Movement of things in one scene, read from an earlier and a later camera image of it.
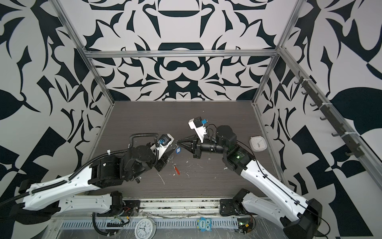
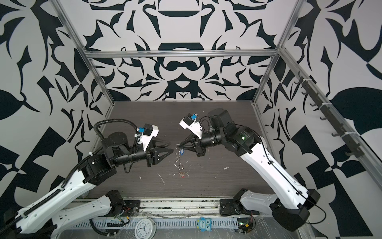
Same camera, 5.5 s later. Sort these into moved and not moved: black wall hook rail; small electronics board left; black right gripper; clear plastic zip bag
Moved: clear plastic zip bag
Not moved: small electronics board left; black wall hook rail; black right gripper
